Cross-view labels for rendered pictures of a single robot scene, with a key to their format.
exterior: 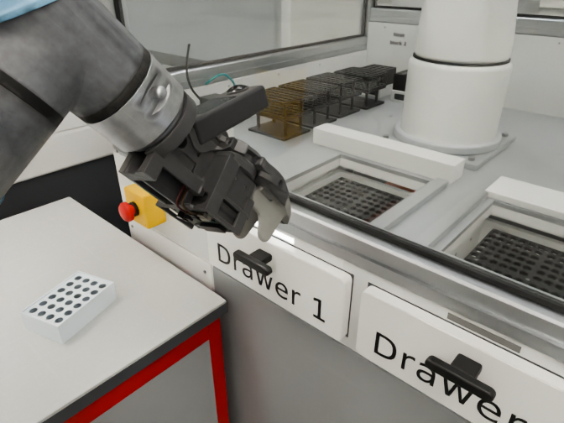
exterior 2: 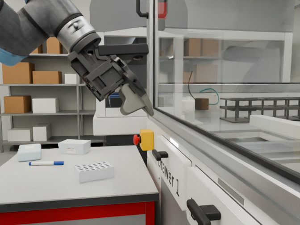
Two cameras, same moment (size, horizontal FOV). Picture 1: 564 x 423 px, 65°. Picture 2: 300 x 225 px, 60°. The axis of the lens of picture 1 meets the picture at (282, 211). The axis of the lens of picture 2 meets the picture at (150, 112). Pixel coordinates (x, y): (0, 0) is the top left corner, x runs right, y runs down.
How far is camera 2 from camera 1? 0.41 m
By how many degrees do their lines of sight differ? 43
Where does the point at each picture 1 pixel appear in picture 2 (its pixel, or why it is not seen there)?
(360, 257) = (192, 146)
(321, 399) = not seen: outside the picture
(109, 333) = (97, 185)
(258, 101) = (141, 48)
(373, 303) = (189, 174)
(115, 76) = (60, 17)
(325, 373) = not seen: outside the picture
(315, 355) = not seen: outside the picture
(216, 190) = (95, 71)
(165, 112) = (77, 33)
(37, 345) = (71, 180)
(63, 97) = (42, 22)
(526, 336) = (243, 186)
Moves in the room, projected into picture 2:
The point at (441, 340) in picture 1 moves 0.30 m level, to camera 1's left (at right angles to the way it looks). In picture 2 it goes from (208, 195) to (87, 161)
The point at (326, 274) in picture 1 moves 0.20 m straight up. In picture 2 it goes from (179, 160) to (180, 68)
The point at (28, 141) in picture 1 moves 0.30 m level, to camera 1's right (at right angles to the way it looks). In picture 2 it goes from (27, 33) to (143, 6)
